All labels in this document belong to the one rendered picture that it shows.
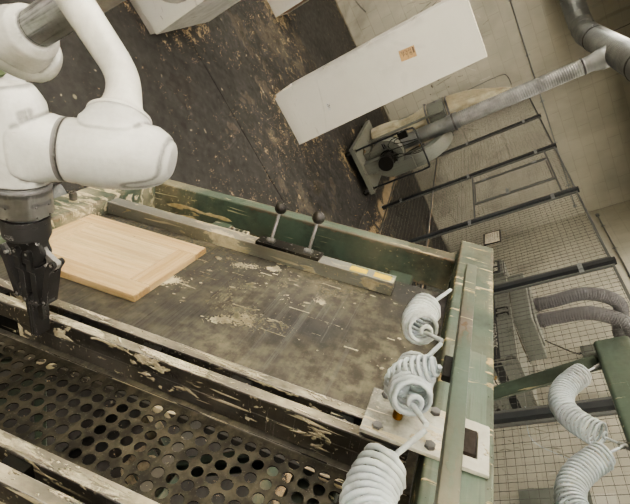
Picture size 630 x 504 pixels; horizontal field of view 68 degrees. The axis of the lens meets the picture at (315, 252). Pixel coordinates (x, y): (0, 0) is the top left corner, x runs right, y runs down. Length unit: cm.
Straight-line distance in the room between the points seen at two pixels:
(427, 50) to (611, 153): 594
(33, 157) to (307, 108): 444
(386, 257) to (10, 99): 110
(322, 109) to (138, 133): 437
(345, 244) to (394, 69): 348
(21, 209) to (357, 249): 100
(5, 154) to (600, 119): 952
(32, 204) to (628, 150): 984
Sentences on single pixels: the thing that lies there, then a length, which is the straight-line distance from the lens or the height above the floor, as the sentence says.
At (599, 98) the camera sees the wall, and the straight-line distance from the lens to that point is 975.
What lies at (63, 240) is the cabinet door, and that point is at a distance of 145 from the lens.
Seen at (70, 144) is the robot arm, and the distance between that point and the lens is 79.
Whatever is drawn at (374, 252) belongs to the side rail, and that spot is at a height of 158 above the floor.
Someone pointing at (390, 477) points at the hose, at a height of 187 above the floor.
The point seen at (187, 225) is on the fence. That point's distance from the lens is 148.
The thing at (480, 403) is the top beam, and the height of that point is 191.
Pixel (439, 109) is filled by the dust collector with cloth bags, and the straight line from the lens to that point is 697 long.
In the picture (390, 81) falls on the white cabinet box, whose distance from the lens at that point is 489.
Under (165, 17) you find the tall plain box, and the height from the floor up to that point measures 20.
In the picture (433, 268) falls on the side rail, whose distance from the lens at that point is 151.
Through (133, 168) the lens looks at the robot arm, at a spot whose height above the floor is 158.
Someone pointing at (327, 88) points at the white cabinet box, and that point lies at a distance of 502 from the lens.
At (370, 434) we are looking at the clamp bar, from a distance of 75.
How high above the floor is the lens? 210
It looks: 27 degrees down
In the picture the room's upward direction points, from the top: 71 degrees clockwise
